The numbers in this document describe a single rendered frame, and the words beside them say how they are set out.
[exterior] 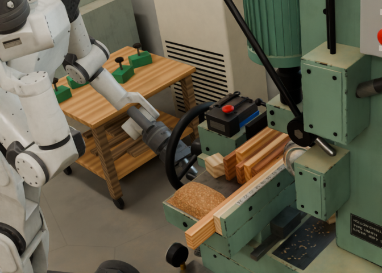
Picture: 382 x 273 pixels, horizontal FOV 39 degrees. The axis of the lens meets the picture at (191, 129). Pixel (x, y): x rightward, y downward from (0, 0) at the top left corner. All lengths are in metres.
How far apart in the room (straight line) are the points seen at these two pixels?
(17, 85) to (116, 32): 2.50
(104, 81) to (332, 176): 0.91
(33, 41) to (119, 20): 2.51
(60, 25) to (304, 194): 0.72
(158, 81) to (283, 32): 1.65
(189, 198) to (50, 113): 0.39
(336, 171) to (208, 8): 1.83
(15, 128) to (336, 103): 0.63
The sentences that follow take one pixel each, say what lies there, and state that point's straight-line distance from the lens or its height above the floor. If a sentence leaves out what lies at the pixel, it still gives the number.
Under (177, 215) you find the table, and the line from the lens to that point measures 1.29.
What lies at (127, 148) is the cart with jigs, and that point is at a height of 0.20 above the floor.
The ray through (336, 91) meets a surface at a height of 1.26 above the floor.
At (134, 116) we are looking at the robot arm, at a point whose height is 0.87.
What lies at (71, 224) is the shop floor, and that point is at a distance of 2.80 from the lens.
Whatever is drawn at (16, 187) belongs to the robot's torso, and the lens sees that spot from 1.62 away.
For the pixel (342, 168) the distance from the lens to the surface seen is 1.10.
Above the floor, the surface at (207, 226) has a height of 0.93.
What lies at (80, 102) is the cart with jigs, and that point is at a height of 0.53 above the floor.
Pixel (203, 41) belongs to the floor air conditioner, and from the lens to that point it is 2.91.
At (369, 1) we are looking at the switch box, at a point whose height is 1.41.
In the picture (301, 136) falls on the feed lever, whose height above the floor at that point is 1.12.
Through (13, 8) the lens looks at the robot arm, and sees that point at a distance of 0.96.
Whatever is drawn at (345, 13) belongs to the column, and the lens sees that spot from 0.97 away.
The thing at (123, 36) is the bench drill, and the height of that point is 0.47.
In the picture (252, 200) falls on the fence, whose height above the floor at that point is 0.94.
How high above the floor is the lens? 1.71
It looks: 31 degrees down
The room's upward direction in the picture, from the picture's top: 10 degrees counter-clockwise
